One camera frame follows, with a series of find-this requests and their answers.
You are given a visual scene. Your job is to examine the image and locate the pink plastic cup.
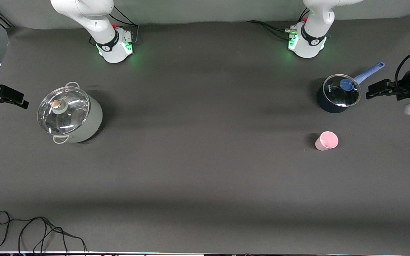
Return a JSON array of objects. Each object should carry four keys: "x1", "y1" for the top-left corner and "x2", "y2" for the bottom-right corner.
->
[{"x1": 315, "y1": 131, "x2": 339, "y2": 151}]

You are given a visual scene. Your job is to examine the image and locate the glass lid with blue knob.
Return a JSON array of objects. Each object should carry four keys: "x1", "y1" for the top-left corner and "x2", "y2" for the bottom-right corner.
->
[{"x1": 323, "y1": 74, "x2": 362, "y2": 107}]

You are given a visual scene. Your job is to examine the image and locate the large glass pot lid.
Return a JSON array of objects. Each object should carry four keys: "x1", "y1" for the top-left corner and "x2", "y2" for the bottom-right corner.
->
[{"x1": 37, "y1": 86, "x2": 91, "y2": 135}]

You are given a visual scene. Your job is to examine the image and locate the dark blue saucepan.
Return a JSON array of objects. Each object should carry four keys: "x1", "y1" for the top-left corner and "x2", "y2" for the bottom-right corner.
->
[{"x1": 316, "y1": 62, "x2": 385, "y2": 113}]

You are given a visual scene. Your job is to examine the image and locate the grey-green cooking pot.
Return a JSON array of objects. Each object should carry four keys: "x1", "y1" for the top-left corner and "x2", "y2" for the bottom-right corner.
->
[{"x1": 38, "y1": 82, "x2": 103, "y2": 144}]

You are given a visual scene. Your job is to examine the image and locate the dark grey table mat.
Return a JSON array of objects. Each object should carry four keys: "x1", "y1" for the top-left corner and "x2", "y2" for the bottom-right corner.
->
[{"x1": 0, "y1": 12, "x2": 410, "y2": 255}]

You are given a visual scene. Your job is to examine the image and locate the loose thin black cable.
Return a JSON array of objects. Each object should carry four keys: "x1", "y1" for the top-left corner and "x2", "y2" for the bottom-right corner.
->
[{"x1": 0, "y1": 211, "x2": 88, "y2": 255}]

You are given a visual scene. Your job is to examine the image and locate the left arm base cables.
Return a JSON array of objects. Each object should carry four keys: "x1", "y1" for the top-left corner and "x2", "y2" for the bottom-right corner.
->
[{"x1": 246, "y1": 7, "x2": 310, "y2": 41}]

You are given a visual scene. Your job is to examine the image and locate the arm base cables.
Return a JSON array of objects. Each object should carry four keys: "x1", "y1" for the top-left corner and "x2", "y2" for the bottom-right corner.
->
[
  {"x1": 89, "y1": 5, "x2": 140, "y2": 46},
  {"x1": 246, "y1": 7, "x2": 310, "y2": 41}
]

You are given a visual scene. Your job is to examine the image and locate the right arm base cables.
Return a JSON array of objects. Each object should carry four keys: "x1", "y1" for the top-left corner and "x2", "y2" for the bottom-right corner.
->
[{"x1": 89, "y1": 5, "x2": 140, "y2": 46}]

